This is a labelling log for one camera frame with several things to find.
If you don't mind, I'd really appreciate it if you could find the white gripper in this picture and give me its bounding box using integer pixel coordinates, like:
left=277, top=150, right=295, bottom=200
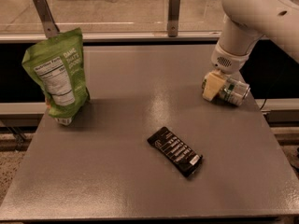
left=203, top=42, right=249, bottom=101

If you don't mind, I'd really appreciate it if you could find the silver green 7up can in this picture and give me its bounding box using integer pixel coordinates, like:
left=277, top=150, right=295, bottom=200
left=201, top=71, right=251, bottom=107

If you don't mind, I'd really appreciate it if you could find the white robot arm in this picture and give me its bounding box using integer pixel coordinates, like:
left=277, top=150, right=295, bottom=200
left=203, top=0, right=299, bottom=101

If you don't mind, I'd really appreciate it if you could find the black snack bar wrapper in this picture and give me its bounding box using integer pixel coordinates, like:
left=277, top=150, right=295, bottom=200
left=147, top=127, right=203, bottom=177

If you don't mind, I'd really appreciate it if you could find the clear glass barrier panel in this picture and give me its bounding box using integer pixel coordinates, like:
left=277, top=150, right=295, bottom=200
left=0, top=0, right=224, bottom=34

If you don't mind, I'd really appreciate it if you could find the green snack bag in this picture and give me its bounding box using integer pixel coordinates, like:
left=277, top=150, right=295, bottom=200
left=21, top=28, right=90, bottom=126

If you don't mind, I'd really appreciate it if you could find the middle metal bracket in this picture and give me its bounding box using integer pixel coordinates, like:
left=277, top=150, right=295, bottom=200
left=167, top=0, right=180, bottom=37

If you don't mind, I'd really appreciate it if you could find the metal bracket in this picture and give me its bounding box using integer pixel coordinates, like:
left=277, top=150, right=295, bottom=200
left=167, top=0, right=180, bottom=37
left=33, top=0, right=59, bottom=38

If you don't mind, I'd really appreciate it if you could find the left metal bracket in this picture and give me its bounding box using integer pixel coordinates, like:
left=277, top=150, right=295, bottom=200
left=33, top=0, right=59, bottom=38

